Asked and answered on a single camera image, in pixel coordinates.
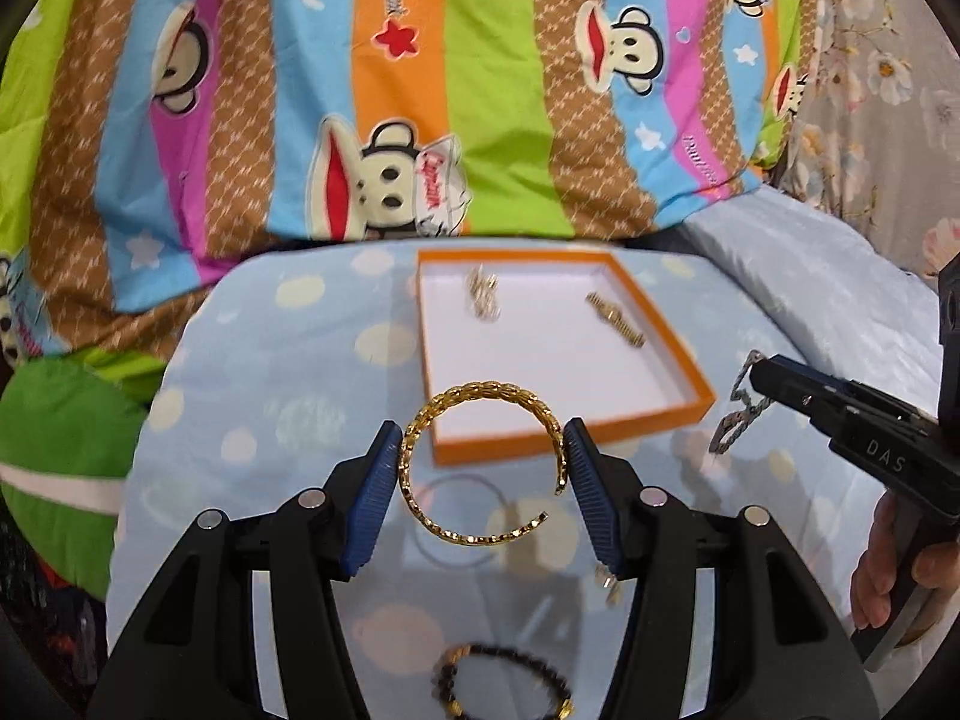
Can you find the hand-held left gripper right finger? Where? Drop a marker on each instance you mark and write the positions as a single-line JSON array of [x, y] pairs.
[[592, 499]]

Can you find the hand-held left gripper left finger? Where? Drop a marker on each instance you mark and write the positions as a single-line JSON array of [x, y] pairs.
[[371, 499]]

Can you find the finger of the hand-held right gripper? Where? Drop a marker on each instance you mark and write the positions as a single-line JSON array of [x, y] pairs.
[[795, 384]]

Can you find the gold braided bangle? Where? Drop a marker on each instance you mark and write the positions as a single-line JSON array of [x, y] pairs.
[[420, 517]]

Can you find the orange shallow tray box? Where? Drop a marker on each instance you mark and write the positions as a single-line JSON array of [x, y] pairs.
[[555, 390]]

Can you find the person's right hand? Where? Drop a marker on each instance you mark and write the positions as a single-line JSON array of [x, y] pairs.
[[871, 570]]

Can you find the pale blue bed sheet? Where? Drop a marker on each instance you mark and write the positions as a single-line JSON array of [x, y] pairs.
[[825, 277]]

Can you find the gold wristwatch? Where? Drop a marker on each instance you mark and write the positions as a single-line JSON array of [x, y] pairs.
[[615, 319]]

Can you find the grey floral cloth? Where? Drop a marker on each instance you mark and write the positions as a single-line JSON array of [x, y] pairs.
[[862, 90]]

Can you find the green cushion with white stripe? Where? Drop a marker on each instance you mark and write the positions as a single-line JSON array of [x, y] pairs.
[[67, 465]]

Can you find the striped cartoon monkey blanket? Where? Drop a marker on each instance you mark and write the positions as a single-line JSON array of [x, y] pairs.
[[487, 90]]

